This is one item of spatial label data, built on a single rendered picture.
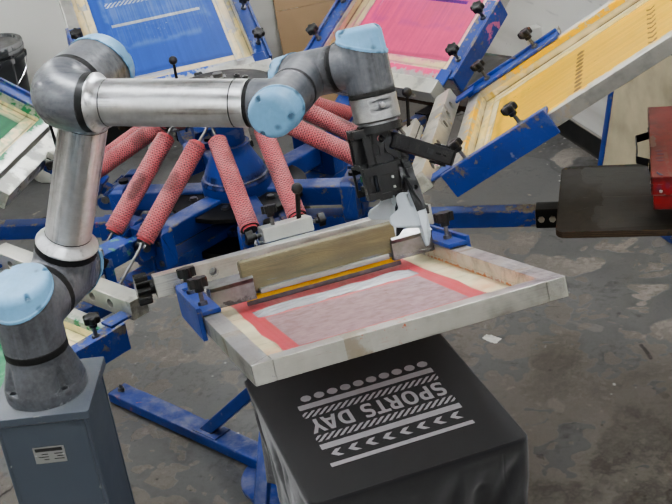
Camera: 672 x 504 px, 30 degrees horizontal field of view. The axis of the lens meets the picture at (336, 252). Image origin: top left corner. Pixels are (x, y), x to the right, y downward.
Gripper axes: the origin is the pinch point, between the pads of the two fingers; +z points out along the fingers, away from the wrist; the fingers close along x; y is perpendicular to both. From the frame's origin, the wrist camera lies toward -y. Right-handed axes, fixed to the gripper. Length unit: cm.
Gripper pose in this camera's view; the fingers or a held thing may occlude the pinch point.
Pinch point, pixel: (416, 240)
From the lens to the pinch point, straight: 202.9
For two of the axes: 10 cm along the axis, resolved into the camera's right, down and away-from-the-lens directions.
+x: 2.6, 1.2, -9.6
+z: 2.2, 9.6, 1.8
